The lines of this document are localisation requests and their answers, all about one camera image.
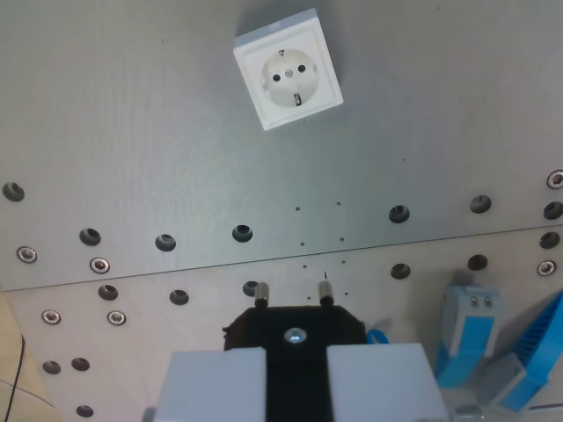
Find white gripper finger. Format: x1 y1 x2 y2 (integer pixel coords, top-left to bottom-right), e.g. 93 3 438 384
326 342 450 422
143 348 268 422

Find black power plug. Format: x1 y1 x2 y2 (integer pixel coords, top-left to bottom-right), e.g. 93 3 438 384
222 280 369 422

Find aluminium plate with modules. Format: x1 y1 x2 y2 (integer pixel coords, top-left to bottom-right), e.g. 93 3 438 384
0 225 563 422

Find small blue grey terminal module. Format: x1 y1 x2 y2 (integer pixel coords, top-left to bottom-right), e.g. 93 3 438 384
434 283 507 389

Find large blue ribbed module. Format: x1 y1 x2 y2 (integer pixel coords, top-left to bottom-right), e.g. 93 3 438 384
491 292 563 413

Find large aluminium mounting plate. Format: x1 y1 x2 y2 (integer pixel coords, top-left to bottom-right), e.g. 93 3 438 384
0 0 563 292

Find thin black cable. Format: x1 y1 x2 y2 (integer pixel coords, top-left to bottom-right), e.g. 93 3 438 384
0 333 27 422

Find white wall socket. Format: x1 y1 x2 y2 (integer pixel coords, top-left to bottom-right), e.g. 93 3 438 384
232 7 345 132

